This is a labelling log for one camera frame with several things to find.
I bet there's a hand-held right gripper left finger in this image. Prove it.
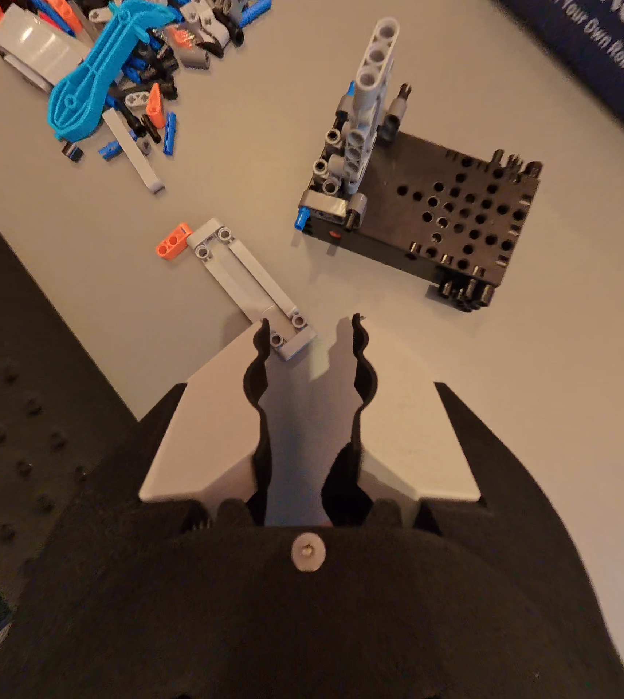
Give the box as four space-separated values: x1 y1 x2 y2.
138 319 272 523

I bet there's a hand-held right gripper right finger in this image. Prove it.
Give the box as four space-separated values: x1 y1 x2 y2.
332 315 482 523

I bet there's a grey perforated beam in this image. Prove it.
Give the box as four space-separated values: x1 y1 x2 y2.
191 218 319 362

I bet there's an orange connector piece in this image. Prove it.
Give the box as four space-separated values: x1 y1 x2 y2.
156 223 195 260

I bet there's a pile of toy building pieces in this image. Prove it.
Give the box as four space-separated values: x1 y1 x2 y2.
0 0 275 196

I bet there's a black perforated mat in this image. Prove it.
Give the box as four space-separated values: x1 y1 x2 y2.
0 181 144 615

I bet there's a black perforated block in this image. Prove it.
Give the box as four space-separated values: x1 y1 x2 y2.
294 17 543 319

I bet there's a turquoise wrench-shaped piece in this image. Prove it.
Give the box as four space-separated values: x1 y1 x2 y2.
48 0 183 144

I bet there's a blue toy kit box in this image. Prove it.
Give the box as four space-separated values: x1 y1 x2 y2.
498 0 624 139

